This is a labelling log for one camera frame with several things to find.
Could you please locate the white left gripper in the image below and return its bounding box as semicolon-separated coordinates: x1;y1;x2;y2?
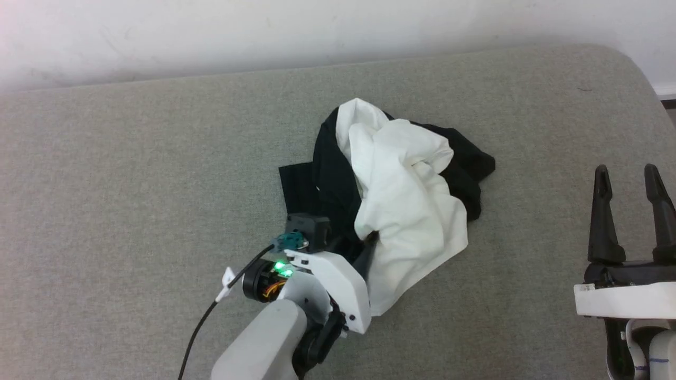
284;231;380;335

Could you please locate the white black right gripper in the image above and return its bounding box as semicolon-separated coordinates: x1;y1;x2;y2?
574;164;676;320

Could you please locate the white and black t-shirt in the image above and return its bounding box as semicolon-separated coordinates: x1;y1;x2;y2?
278;98;496;317

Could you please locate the grey fabric sofa seat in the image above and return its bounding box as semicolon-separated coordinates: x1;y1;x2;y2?
0;45;676;380

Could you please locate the teal cable connector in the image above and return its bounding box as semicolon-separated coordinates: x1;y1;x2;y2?
271;231;310;252

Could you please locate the white cable tag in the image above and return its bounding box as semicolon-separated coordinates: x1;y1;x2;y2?
215;267;236;302

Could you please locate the thin black cable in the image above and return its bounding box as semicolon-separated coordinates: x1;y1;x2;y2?
177;244;276;380

